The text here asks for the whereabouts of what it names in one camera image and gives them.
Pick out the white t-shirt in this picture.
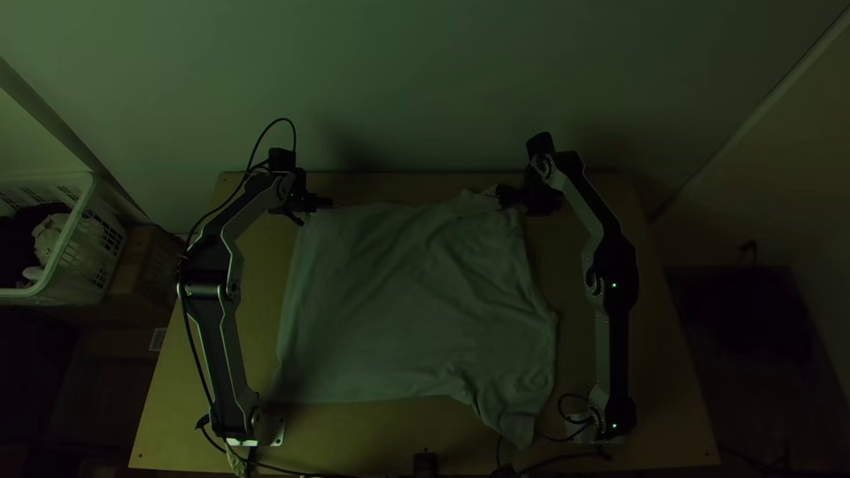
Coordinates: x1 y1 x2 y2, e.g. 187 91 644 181
267 188 560 451

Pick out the white laundry basket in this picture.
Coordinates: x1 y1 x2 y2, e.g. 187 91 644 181
0 171 131 307

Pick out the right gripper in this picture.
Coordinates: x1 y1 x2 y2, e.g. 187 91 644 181
494 166 564 218

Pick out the heap of clothes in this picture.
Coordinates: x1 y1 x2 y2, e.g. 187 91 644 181
0 202 74 290

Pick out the brown cardboard box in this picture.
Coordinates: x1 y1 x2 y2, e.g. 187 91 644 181
105 223 189 314

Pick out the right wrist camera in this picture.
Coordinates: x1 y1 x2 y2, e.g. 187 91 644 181
525 131 556 161

